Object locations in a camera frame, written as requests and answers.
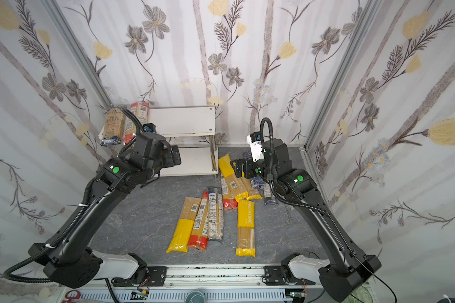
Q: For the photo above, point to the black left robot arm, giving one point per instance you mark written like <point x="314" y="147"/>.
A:
<point x="66" y="258"/>

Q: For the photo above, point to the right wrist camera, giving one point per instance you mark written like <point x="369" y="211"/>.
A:
<point x="254" y="140"/>

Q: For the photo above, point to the yellow-top spaghetti pack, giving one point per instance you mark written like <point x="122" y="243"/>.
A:
<point x="236" y="186"/>

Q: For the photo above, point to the blue clear label spaghetti pack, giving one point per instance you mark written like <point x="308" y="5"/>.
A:
<point x="216" y="217"/>

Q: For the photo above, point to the yellow-end spaghetti pack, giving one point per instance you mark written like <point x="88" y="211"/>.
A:
<point x="185" y="225"/>

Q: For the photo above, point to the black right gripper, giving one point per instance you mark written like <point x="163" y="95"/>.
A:
<point x="243" y="167"/>

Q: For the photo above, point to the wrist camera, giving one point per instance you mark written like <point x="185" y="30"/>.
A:
<point x="254" y="140"/>
<point x="149" y="128"/>

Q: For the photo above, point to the yellow Pastatime pack front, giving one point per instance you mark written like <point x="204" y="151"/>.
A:
<point x="246" y="229"/>

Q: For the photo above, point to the red handled scissors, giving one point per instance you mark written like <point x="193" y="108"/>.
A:
<point x="72" y="296"/>

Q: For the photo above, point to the dark blue-top spaghetti pack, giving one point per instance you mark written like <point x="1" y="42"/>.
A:
<point x="113" y="129"/>

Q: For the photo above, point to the white two-tier shelf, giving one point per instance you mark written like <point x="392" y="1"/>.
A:
<point x="188" y="122"/>

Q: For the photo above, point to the yellow pastatime pack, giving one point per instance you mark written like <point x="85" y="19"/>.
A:
<point x="250" y="189"/>
<point x="246" y="229"/>

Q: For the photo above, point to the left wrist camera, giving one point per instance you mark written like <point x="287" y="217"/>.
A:
<point x="149" y="128"/>

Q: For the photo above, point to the yellow Pastatime pack rear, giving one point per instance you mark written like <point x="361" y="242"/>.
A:
<point x="250" y="189"/>

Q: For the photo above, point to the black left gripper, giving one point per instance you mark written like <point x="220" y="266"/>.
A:
<point x="174" y="155"/>

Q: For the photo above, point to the small red-end spaghetti pack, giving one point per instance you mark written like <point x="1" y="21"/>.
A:
<point x="229" y="203"/>

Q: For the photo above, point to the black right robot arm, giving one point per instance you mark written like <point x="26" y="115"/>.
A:
<point x="347" y="266"/>

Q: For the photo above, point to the green glass bowl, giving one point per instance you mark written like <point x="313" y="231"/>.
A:
<point x="360" y="295"/>

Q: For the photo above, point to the clear blue-end spaghetti pack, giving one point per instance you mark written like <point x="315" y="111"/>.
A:
<point x="268" y="197"/>

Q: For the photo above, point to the blue Barilla spaghetti pack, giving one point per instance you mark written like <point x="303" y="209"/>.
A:
<point x="256" y="182"/>

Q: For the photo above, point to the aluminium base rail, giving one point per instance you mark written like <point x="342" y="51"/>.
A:
<point x="209" y="283"/>

